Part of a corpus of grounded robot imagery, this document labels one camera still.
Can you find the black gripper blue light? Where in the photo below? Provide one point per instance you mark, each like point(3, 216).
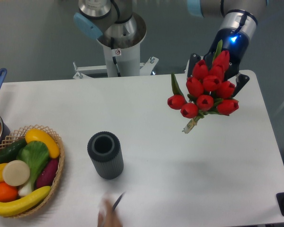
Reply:
point(236, 44)

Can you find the red tulip bouquet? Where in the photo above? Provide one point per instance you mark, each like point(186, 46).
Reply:
point(208, 91)

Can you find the thin dark pen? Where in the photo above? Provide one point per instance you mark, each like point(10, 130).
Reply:
point(117, 202)

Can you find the blurred human hand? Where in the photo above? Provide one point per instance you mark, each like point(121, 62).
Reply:
point(107, 218)

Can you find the dark grey ribbed vase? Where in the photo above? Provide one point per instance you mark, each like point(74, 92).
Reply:
point(104, 150)

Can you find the green bok choy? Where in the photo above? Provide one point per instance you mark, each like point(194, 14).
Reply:
point(36, 155)

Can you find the purple eggplant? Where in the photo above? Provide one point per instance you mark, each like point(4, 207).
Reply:
point(47, 176)

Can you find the woven wicker basket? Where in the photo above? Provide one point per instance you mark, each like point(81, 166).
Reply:
point(19, 134)

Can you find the green cucumber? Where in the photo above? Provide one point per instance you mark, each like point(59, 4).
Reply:
point(10, 152)

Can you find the beige round disc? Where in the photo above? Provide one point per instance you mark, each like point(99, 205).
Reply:
point(16, 173)

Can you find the orange fruit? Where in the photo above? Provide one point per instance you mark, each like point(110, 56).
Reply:
point(8, 193)

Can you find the yellow banana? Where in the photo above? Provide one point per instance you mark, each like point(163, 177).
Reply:
point(21, 205)

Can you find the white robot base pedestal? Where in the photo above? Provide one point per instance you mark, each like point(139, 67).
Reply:
point(119, 62)

